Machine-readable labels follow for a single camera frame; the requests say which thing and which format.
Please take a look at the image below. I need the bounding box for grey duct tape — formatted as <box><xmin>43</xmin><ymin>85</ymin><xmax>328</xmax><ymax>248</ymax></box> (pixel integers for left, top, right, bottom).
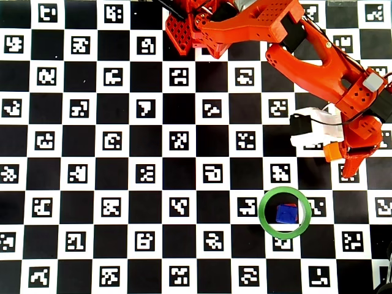
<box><xmin>234</xmin><ymin>0</ymin><xmax>260</xmax><ymax>12</ymax></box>

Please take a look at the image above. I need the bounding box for orange cube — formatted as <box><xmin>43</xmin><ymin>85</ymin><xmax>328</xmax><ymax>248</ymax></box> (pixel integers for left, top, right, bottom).
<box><xmin>323</xmin><ymin>142</ymin><xmax>345</xmax><ymax>163</ymax></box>

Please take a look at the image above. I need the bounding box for black white marker checkerboard mat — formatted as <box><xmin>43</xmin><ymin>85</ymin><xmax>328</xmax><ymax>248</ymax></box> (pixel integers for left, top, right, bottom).
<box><xmin>0</xmin><ymin>0</ymin><xmax>392</xmax><ymax>294</ymax></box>

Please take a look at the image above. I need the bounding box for blue cube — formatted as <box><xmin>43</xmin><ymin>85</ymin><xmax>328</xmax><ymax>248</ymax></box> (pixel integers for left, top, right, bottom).
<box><xmin>274</xmin><ymin>203</ymin><xmax>300</xmax><ymax>224</ymax></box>

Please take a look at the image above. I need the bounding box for thin black camera cable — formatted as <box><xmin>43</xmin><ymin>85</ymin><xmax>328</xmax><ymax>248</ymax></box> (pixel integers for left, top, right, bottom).
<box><xmin>290</xmin><ymin>113</ymin><xmax>373</xmax><ymax>126</ymax></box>

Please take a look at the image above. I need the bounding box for small grey square module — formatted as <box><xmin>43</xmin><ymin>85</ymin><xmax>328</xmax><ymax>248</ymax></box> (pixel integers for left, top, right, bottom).
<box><xmin>363</xmin><ymin>72</ymin><xmax>386</xmax><ymax>92</ymax></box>

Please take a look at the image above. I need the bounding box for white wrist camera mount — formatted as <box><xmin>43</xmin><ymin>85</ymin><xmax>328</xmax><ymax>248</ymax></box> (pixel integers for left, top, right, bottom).
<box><xmin>289</xmin><ymin>105</ymin><xmax>347</xmax><ymax>148</ymax></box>

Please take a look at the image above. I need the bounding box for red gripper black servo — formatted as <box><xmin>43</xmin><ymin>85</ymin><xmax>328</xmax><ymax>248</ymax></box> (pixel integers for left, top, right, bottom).
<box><xmin>341</xmin><ymin>91</ymin><xmax>392</xmax><ymax>179</ymax></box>

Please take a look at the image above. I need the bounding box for green flat ring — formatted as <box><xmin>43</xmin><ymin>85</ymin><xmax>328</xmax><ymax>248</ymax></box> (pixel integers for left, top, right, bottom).
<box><xmin>258</xmin><ymin>186</ymin><xmax>312</xmax><ymax>240</ymax></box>

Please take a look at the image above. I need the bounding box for red perforated robot base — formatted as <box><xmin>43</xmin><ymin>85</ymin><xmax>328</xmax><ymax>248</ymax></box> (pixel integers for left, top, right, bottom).
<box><xmin>165</xmin><ymin>13</ymin><xmax>197</xmax><ymax>56</ymax></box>

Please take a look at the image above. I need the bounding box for red cube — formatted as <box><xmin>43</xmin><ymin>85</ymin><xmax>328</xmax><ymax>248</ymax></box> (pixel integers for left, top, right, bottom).
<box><xmin>277</xmin><ymin>202</ymin><xmax>300</xmax><ymax>223</ymax></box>

